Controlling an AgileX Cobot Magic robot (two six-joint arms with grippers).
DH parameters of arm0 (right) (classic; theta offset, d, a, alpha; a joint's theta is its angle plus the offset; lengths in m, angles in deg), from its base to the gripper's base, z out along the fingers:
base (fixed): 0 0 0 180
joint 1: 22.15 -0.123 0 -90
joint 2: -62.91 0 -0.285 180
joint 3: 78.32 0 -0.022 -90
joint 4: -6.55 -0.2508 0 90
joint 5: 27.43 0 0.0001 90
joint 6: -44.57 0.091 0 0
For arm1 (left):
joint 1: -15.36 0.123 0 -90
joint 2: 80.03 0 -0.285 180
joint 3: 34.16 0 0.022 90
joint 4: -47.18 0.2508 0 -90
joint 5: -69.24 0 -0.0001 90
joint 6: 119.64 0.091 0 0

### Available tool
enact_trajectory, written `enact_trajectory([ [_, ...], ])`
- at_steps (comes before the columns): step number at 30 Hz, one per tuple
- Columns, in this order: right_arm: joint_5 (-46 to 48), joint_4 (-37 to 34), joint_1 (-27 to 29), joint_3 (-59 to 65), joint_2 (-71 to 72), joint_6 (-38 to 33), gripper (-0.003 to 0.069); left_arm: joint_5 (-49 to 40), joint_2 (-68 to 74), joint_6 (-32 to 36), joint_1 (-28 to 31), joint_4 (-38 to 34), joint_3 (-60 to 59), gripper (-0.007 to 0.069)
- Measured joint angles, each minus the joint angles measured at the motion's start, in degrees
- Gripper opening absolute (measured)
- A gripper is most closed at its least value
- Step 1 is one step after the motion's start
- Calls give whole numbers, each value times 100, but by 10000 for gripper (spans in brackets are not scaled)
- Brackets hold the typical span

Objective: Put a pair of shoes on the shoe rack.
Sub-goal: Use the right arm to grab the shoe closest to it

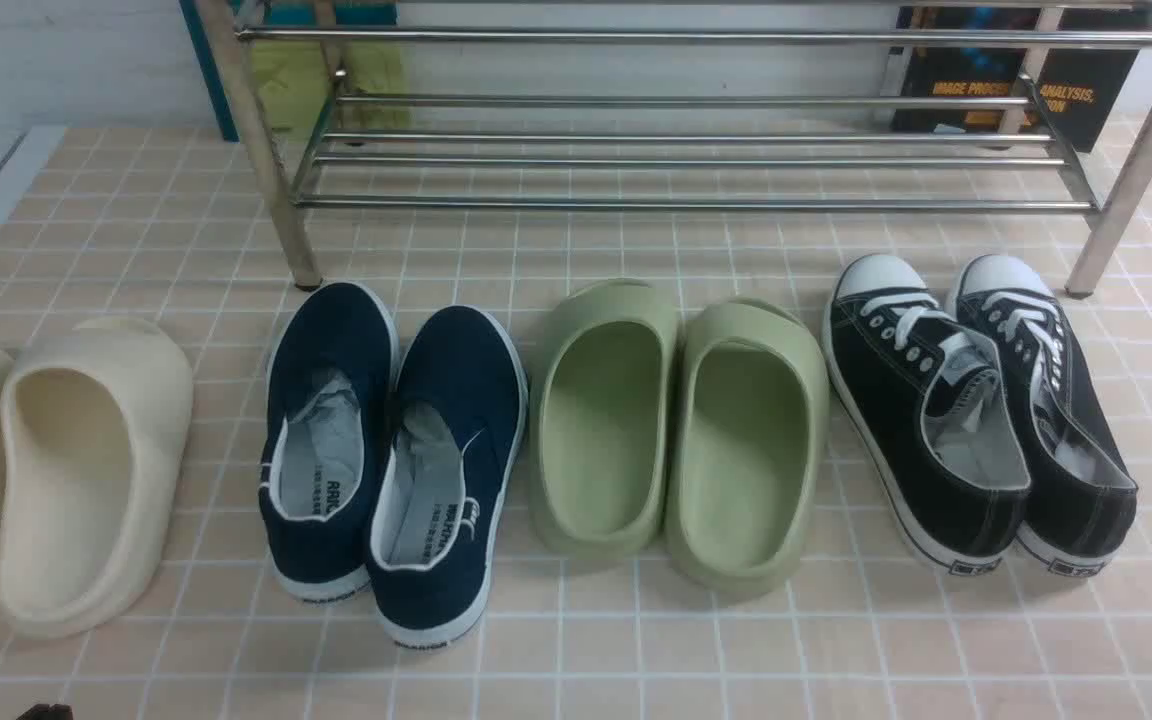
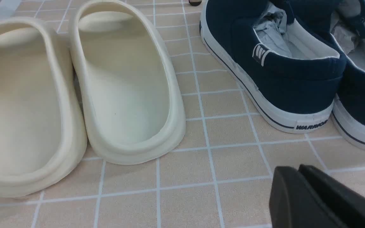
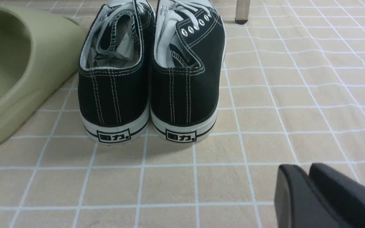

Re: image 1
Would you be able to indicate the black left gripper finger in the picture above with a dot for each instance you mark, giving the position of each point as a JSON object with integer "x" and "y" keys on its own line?
{"x": 42, "y": 711}

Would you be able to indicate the black lace-up sneaker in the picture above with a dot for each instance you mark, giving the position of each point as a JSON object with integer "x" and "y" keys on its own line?
{"x": 926, "y": 394}
{"x": 1082, "y": 500}

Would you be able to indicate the silver metal shoe rack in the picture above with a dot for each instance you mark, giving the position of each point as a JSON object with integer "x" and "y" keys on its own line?
{"x": 756, "y": 107}

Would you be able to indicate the cream foam slide right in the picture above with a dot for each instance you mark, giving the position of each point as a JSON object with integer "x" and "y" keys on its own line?
{"x": 95, "y": 424}

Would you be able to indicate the navy canvas slip-on left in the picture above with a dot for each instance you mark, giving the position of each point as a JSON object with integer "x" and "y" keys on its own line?
{"x": 327, "y": 388}

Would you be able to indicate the navy canvas slip-on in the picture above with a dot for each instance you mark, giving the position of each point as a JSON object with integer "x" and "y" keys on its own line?
{"x": 457, "y": 422}
{"x": 327, "y": 388}

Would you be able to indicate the navy canvas slip-on right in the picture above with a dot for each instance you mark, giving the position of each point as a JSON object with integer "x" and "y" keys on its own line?
{"x": 457, "y": 422}

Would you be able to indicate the green foam slide left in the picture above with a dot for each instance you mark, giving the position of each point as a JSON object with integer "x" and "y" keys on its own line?
{"x": 599, "y": 420}

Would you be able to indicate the green foam slide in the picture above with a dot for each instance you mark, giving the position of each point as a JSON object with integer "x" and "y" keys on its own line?
{"x": 599, "y": 420}
{"x": 751, "y": 423}

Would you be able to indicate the teal yellow book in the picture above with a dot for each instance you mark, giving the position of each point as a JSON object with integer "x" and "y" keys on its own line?
{"x": 292, "y": 82}

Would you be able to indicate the green foam slide right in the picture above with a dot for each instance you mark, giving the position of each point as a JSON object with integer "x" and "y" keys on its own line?
{"x": 751, "y": 423}

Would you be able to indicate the black orange book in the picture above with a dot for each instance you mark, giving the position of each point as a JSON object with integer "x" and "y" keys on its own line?
{"x": 1081, "y": 86}

